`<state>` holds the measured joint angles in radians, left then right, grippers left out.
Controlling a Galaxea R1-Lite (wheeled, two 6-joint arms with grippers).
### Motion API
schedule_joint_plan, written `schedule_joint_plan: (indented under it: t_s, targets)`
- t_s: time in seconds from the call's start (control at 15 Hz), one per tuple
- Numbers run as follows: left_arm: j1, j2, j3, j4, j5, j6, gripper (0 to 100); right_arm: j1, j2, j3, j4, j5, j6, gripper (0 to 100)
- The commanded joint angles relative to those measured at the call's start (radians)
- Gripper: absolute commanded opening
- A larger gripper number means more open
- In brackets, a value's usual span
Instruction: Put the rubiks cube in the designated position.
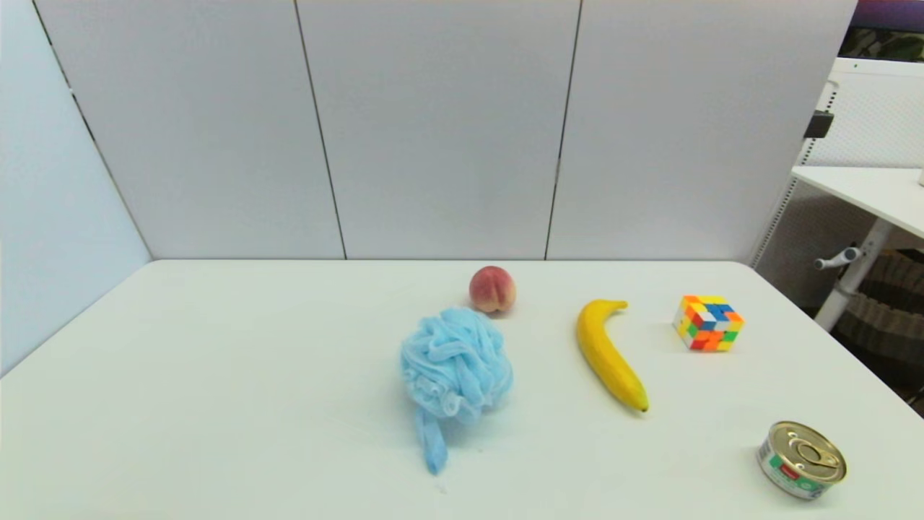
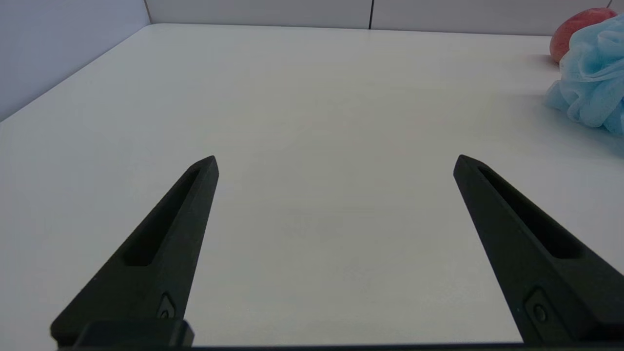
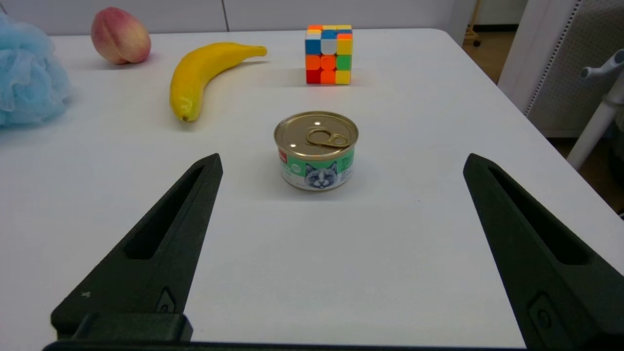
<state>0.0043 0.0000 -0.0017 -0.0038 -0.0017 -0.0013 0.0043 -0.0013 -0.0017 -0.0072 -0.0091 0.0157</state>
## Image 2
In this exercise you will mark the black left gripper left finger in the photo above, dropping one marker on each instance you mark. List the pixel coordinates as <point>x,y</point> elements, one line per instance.
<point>146,273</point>

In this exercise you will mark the light blue bath loofah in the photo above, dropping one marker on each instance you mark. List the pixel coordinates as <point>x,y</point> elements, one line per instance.
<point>597,78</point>

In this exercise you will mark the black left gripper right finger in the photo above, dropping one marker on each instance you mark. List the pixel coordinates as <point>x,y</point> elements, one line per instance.
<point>531,263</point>

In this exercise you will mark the red peach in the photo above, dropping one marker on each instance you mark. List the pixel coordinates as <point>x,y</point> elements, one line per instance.
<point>568,34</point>

